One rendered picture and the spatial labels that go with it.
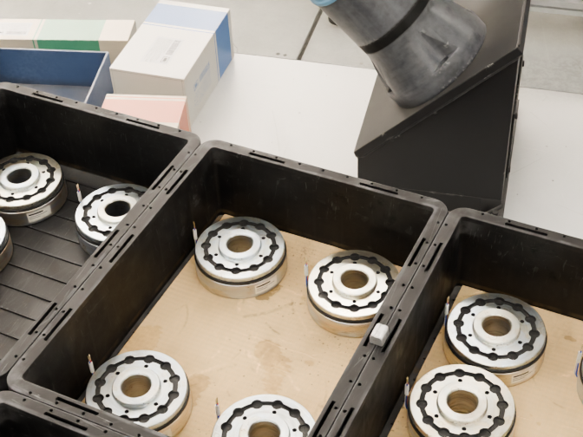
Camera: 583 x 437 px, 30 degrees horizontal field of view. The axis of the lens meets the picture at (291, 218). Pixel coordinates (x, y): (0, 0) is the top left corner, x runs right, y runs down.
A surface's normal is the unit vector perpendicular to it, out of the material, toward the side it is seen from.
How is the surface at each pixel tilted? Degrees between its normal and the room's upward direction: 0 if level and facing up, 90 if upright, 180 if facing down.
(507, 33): 44
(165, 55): 0
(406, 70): 81
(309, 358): 0
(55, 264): 0
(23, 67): 90
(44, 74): 90
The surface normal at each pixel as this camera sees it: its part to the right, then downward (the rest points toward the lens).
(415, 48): -0.16, 0.24
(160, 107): -0.04, -0.73
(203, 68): 0.95, 0.18
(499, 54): -0.70, -0.62
